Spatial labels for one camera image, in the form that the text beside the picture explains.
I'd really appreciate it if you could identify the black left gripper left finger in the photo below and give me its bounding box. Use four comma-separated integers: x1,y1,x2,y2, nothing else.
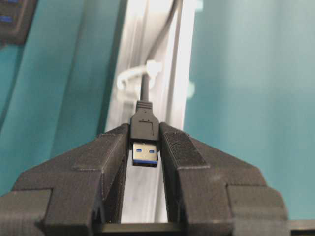
0,124,129,236

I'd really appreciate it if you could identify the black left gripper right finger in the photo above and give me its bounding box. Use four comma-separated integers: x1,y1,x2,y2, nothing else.
159,123,290,236

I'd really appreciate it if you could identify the black USB cable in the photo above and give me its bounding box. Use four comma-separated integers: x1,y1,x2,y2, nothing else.
129,0,183,168

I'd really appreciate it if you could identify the black multi-port USB hub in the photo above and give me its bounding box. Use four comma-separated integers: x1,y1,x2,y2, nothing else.
0,0,37,45

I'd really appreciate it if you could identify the left blue tape tab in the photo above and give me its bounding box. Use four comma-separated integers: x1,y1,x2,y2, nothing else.
187,80,195,99

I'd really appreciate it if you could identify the left white plastic ring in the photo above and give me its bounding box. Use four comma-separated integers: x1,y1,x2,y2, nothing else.
115,59,163,90

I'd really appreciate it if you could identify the silver aluminium extrusion rail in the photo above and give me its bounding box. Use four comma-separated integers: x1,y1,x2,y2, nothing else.
105,0,203,223

